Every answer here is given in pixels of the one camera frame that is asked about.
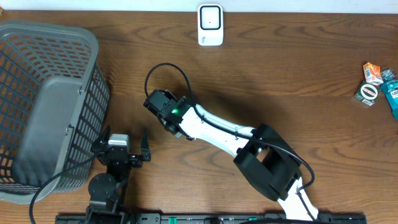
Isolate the green round-logo box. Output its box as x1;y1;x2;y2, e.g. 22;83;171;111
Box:
354;81;380;106

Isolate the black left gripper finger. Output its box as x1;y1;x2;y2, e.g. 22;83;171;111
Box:
140;129;151;162
91;126;110;152

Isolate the dark grey plastic basket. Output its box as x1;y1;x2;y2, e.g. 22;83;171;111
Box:
1;21;109;204

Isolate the blue liquid bottle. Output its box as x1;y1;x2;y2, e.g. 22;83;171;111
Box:
381;67;397;119

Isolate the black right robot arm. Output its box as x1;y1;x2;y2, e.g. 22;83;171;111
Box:
144;90;319;221

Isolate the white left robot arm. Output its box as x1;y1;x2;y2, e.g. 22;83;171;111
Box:
82;126;151;224

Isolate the white barcode scanner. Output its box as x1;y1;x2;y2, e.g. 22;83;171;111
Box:
197;4;224;46

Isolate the orange tissue pack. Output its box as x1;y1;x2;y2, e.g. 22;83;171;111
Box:
363;62;384;86

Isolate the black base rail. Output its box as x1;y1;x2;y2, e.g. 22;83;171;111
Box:
55;211;368;224

